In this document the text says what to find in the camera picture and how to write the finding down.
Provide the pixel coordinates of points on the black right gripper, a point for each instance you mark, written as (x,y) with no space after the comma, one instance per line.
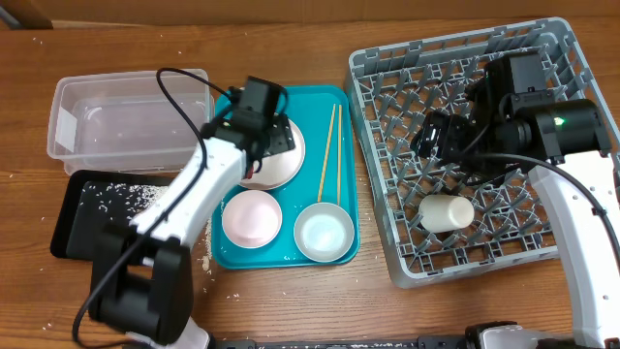
(449,125)

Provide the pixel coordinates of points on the white paper cup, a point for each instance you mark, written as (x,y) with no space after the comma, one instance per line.
(444,213)

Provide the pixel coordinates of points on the wooden chopstick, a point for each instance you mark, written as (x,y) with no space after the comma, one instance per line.
(339,155)
(327,149)

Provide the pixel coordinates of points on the grey white bowl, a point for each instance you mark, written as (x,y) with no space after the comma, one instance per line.
(324,232)

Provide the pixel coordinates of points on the white round plate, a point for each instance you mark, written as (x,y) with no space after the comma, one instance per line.
(281,168)

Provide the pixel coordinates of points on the pink bowl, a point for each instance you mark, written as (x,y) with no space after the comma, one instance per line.
(252,219)

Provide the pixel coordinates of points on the white rice pile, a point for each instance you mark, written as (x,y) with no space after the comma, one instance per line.
(120,197)

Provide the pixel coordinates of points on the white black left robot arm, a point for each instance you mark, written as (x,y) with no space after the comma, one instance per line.
(141,282)

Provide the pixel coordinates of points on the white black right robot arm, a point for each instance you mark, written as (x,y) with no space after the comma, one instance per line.
(565,150)

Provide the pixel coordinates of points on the clear plastic waste bin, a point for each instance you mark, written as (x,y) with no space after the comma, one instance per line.
(117,122)

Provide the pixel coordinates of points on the black food waste tray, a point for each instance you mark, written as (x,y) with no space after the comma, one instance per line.
(77,226)

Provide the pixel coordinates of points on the grey plastic dish rack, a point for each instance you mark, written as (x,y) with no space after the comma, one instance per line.
(392,88)

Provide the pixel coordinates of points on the teal plastic tray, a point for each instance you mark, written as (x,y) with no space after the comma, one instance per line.
(310,109)

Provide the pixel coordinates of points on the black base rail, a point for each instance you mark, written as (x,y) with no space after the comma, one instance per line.
(505,334)

